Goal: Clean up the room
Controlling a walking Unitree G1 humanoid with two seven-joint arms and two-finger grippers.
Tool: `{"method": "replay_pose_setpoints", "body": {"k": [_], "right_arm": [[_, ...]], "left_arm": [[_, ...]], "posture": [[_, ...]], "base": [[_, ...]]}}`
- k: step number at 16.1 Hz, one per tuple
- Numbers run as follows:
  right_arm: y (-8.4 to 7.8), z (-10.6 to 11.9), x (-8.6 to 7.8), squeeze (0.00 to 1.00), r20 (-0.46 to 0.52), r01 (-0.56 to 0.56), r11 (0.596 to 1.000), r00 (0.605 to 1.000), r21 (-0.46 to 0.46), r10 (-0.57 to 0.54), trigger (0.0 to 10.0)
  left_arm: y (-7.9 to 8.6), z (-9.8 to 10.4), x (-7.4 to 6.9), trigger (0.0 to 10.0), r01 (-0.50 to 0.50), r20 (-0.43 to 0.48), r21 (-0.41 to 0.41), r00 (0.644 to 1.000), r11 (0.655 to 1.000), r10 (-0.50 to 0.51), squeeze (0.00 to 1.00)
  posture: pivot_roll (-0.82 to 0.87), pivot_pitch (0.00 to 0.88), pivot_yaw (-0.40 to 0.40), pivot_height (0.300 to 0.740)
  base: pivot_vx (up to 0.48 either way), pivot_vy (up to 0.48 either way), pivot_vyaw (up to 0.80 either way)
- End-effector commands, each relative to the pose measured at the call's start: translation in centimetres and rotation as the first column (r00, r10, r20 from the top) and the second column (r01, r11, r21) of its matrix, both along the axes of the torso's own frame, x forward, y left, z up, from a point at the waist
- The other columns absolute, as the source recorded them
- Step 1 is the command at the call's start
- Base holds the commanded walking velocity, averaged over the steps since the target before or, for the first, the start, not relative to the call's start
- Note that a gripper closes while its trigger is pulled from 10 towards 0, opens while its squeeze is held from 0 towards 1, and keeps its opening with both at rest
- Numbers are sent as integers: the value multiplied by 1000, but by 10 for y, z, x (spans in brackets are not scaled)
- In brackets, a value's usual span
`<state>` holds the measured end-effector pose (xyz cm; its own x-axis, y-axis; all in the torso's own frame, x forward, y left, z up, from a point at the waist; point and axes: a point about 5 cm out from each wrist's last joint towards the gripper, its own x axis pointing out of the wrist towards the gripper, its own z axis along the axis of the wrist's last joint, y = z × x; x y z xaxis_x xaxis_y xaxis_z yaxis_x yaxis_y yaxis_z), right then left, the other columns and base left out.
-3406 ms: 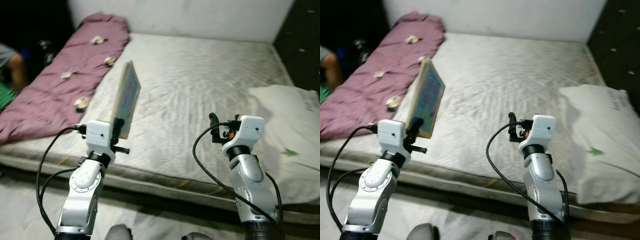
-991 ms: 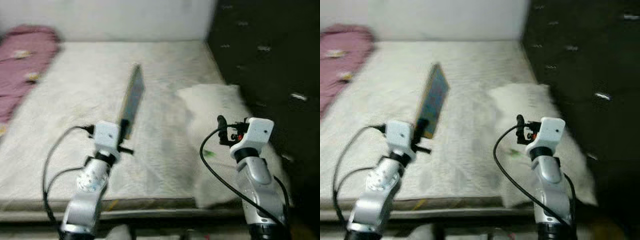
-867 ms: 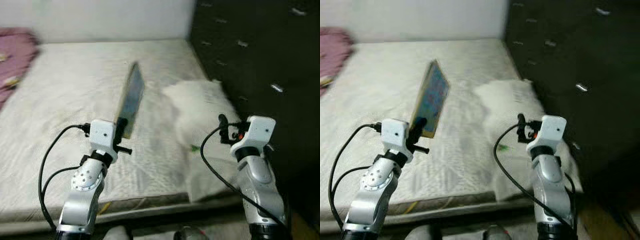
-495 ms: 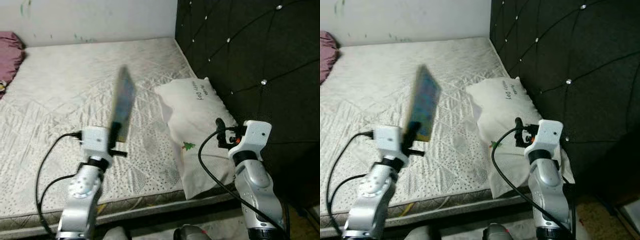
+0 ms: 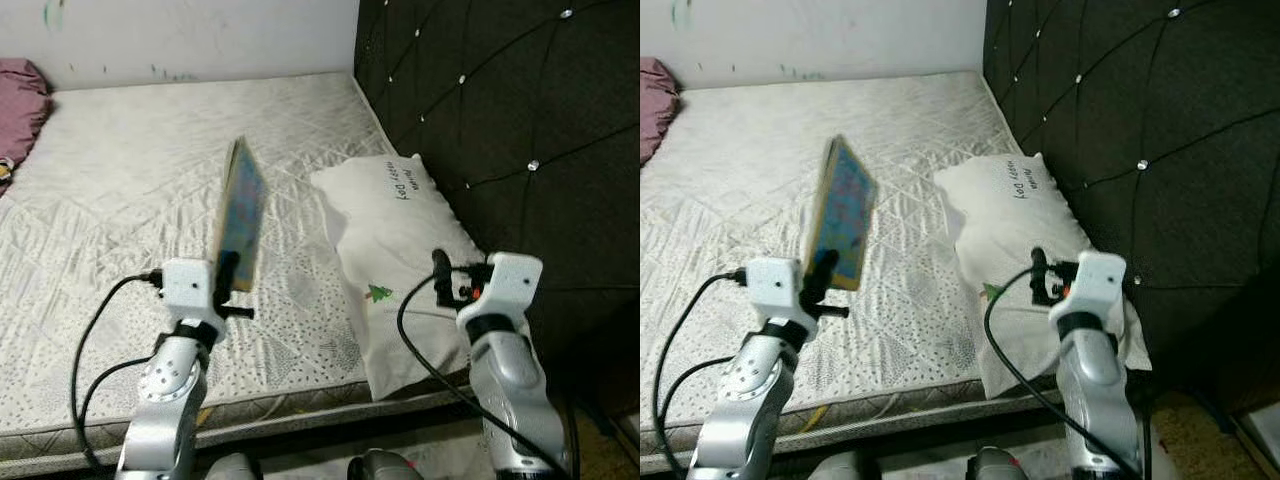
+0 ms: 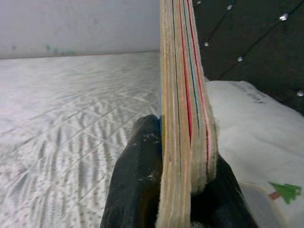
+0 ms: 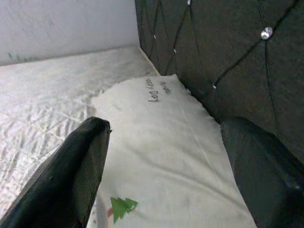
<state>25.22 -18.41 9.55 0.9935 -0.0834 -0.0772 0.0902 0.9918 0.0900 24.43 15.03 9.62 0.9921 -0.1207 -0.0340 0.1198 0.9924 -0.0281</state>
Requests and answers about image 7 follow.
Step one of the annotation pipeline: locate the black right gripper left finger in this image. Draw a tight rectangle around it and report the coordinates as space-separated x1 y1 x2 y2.
0 116 112 228

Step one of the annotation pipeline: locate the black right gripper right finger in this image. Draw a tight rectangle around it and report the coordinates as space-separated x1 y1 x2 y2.
219 116 304 228

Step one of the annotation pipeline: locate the white pillow with black lettering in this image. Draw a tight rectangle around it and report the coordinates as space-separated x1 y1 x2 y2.
86 74 257 228

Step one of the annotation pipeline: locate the white quilted mattress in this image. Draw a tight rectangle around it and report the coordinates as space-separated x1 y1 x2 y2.
0 45 162 212

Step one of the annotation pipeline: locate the black tufted headboard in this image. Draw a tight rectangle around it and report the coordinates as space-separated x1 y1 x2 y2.
134 0 304 164

